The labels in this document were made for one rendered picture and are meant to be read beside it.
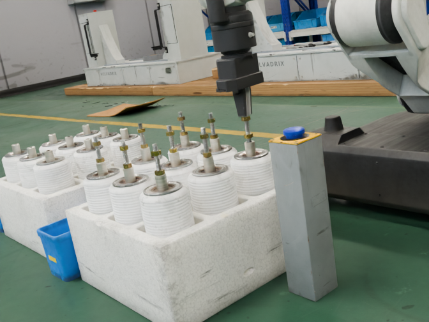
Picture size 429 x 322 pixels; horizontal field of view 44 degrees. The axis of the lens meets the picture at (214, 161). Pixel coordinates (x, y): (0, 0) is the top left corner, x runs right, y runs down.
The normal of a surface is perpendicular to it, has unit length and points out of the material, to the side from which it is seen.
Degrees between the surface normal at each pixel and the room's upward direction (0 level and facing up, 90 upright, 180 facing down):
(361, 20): 96
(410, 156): 46
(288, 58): 90
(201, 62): 90
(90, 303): 0
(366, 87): 90
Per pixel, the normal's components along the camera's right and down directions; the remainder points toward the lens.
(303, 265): -0.75, 0.28
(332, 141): -0.64, -0.47
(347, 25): -0.67, 0.54
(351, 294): -0.15, -0.95
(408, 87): -0.72, -0.22
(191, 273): 0.64, 0.10
